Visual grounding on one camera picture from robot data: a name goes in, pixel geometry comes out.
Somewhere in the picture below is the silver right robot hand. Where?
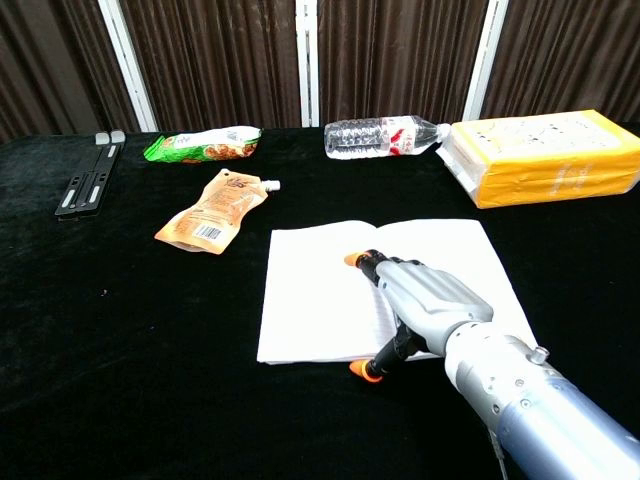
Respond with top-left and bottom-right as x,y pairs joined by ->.
343,248 -> 495,384

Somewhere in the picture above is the white notebook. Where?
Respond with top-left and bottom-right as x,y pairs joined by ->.
256,218 -> 540,366

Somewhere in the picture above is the clear plastic water bottle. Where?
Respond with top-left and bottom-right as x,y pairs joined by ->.
323,115 -> 453,161

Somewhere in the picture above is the yellow tissue pack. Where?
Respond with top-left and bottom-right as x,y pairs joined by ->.
435,108 -> 640,210

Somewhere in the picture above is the orange spouted drink pouch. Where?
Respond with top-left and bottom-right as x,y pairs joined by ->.
153,168 -> 282,256

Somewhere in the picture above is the brown pleated curtain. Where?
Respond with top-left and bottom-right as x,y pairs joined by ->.
0,0 -> 640,144

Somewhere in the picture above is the green snack bag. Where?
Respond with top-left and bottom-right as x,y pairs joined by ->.
142,125 -> 264,165

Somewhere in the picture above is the black velvet tablecloth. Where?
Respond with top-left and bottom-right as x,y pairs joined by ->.
0,121 -> 640,480

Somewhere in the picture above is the black folding stand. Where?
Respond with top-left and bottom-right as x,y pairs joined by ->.
53,129 -> 127,218

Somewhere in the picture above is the white screen frame post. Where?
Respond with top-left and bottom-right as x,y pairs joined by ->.
294,0 -> 321,129
96,0 -> 160,133
461,0 -> 511,123

